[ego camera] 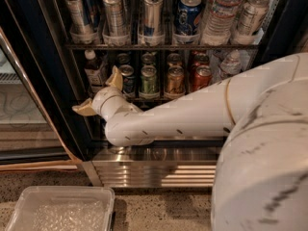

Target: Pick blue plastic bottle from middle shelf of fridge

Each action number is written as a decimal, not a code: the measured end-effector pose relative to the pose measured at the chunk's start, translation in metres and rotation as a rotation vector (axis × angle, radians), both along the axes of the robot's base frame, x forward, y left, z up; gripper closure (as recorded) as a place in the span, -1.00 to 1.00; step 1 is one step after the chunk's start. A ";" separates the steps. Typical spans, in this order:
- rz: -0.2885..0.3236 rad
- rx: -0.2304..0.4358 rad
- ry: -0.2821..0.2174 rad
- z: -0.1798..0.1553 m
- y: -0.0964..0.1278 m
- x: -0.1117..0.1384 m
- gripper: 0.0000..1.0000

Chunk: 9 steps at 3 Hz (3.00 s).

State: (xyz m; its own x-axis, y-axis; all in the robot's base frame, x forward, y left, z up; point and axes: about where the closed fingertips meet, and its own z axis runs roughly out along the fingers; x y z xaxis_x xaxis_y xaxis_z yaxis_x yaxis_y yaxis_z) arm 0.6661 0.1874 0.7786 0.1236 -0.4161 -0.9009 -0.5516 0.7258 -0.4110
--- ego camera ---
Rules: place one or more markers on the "blue Pepsi can top shelf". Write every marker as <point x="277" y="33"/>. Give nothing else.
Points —
<point x="187" y="17"/>

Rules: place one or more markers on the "dark bottle with white cap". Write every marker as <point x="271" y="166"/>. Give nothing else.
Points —
<point x="96" y="70"/>

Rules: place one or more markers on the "large clear water bottle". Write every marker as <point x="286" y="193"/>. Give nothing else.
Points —
<point x="217" y="21"/>

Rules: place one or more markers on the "open fridge glass door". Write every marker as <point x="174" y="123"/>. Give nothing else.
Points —
<point x="28" y="138"/>

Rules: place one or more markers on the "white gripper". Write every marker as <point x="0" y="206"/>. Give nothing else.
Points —
<point x="100" y="100"/>

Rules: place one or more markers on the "red can middle shelf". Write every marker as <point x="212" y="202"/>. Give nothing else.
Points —
<point x="201" y="77"/>

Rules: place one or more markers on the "blue can middle shelf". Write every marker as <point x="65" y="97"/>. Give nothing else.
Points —
<point x="129" y="79"/>

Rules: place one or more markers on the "gold can middle shelf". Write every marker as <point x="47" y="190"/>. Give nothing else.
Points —
<point x="175" y="80"/>

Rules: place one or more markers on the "tall silver can far left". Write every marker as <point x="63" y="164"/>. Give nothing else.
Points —
<point x="78" y="10"/>

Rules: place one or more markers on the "green can middle shelf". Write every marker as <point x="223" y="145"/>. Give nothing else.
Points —
<point x="149" y="79"/>

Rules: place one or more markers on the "tall silver blue can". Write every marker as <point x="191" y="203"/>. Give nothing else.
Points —
<point x="152" y="17"/>

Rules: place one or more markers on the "small clear water bottle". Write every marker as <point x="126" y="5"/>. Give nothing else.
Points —
<point x="231" y="65"/>

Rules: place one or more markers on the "silver can top right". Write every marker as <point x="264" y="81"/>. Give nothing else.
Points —
<point x="252" y="16"/>

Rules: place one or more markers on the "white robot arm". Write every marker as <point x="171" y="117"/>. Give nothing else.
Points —
<point x="261" y="179"/>

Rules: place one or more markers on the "clear plastic bin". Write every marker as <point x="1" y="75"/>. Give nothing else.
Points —
<point x="63" y="208"/>

